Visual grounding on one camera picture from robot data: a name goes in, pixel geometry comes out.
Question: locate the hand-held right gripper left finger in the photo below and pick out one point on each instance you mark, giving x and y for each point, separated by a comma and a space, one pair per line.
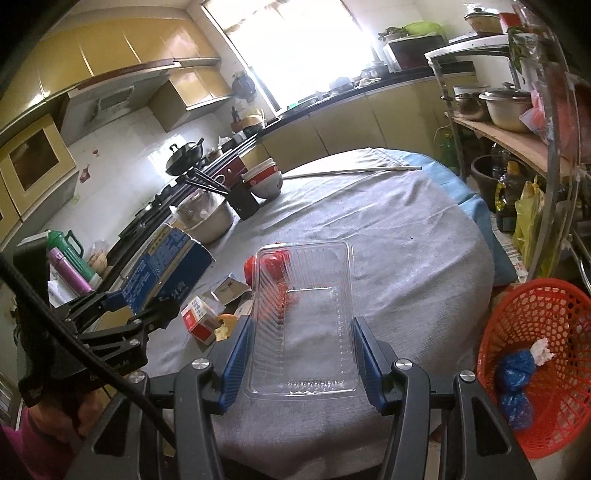
234, 357

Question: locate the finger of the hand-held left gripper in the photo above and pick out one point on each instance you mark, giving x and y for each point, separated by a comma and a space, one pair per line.
113, 301
154, 314

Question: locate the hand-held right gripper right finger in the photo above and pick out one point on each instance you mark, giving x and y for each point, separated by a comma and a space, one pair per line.
368, 357

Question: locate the blue cardboard box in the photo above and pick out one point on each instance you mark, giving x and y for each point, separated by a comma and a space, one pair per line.
161, 267

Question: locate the clear plastic tray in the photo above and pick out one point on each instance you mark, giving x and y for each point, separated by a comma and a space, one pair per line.
304, 341

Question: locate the red plastic basket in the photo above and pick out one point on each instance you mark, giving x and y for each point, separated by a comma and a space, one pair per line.
554, 314

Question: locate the person's left forearm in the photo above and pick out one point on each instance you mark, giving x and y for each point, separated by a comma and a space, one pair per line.
18, 454

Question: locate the person's left hand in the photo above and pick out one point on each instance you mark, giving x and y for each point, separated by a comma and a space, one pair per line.
51, 417

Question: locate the orange peel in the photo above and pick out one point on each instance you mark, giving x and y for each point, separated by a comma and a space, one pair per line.
227, 323

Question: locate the small red white carton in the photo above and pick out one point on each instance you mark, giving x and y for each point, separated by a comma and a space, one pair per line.
198, 321

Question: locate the clear bag with food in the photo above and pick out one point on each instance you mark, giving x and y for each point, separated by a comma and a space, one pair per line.
99, 258

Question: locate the pink bottle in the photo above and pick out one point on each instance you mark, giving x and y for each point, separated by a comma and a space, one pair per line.
69, 272

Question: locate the small white box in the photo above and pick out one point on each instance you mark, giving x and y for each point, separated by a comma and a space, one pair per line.
229, 288

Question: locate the green thermos jug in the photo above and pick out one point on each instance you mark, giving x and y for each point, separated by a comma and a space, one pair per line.
64, 247

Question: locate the black gas stove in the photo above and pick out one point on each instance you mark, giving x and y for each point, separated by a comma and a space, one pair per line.
138, 219

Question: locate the crumpled red wrapper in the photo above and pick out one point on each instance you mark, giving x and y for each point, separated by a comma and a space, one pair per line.
251, 271

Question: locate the pale basin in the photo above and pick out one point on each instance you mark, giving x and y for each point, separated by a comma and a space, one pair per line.
210, 228

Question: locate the plastic bag of bowls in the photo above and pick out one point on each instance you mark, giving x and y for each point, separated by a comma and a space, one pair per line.
198, 205

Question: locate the grey tablecloth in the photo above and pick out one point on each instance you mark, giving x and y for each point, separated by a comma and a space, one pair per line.
369, 221

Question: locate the black utensil holder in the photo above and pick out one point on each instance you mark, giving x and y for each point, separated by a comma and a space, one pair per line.
244, 203

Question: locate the blue plastic bag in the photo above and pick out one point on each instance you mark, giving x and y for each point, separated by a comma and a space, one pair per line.
515, 410
515, 371

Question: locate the black wok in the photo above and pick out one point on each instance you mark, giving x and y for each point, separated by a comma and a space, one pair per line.
184, 157

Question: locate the maroon cabinet panel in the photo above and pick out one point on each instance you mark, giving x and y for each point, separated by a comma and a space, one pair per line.
231, 168

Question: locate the yellow cabinet with glass door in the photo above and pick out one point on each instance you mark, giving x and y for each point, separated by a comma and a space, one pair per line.
32, 157

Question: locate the stack of red white bowls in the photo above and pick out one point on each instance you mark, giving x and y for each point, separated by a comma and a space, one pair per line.
263, 182

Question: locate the white tissue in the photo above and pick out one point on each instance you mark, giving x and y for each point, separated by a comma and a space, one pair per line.
542, 351

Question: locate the newspaper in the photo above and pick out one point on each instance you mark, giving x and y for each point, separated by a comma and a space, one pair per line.
508, 249

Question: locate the blue cloth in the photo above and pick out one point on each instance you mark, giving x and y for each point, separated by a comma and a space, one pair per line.
485, 217

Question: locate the thin metal strip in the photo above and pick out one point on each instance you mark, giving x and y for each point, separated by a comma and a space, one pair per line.
351, 172

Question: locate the range hood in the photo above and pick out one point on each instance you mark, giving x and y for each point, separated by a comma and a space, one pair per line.
106, 104

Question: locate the yellow plastic bag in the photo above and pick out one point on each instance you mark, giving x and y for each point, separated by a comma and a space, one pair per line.
526, 221

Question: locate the black bucket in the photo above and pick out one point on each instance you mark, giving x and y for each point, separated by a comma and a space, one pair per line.
482, 180

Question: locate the cooking oil bottle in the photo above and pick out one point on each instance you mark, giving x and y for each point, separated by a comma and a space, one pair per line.
508, 194

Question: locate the yellow pot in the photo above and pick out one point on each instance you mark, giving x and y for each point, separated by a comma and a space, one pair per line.
253, 122

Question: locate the green bottle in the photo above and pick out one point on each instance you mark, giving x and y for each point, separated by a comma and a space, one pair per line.
447, 150

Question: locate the yellow base cabinets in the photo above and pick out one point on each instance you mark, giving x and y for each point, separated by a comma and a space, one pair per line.
346, 120

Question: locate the small steel pot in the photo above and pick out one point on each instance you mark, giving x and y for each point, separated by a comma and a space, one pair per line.
471, 106

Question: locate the large steel pot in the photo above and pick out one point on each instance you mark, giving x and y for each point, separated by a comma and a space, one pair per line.
505, 108

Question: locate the metal rack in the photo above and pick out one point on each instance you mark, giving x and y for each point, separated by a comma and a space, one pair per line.
551, 138

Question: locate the steel cooking pot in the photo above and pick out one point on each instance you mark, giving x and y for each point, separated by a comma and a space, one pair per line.
375, 70

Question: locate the red plastic bag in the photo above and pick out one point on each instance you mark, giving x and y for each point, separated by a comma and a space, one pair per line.
535, 113

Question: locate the window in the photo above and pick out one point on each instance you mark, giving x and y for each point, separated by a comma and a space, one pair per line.
300, 46

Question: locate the microwave oven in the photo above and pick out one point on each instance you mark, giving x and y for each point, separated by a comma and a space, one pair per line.
415, 53

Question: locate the leafy vegetables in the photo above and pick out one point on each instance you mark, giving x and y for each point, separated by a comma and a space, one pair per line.
392, 33

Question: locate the green plastic bag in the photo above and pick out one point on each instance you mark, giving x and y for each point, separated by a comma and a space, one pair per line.
422, 28

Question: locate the lidded pot with pattern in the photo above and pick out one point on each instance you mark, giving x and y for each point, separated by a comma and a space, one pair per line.
482, 18

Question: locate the wall fan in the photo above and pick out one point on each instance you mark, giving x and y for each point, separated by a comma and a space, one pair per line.
243, 87

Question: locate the yellow wall cabinets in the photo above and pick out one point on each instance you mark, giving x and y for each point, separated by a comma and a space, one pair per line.
138, 41

